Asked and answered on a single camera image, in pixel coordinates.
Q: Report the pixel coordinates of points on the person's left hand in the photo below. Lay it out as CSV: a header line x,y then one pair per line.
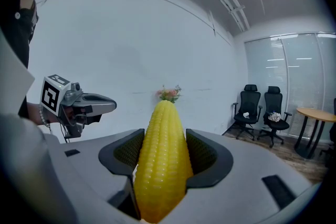
x,y
69,112

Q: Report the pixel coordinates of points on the frosted glass partition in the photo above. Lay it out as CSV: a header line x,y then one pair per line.
x,y
288,73

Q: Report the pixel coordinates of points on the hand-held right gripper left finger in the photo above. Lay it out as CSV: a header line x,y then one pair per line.
x,y
92,165

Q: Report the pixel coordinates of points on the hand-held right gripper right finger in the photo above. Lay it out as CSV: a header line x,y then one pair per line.
x,y
244,165

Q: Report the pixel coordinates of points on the gray fisheye camera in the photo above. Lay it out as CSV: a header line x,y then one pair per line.
x,y
74,89

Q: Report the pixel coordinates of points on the pale floral bundle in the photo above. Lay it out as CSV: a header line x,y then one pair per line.
x,y
274,116

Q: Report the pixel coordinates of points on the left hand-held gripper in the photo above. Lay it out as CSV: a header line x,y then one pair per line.
x,y
51,94

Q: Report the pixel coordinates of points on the yellow corn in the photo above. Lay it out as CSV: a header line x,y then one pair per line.
x,y
162,160

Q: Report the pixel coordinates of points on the round wooden table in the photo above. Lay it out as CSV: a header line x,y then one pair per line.
x,y
317,114

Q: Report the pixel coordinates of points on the small white crumpled object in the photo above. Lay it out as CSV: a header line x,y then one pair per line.
x,y
246,115

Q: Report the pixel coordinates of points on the person's left forearm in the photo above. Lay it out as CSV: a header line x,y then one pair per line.
x,y
34,112

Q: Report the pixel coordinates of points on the person's black t-shirt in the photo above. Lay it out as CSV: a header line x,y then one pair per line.
x,y
15,39

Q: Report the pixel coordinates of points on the pink and yellow flower bouquet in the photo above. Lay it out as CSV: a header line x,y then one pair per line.
x,y
169,94

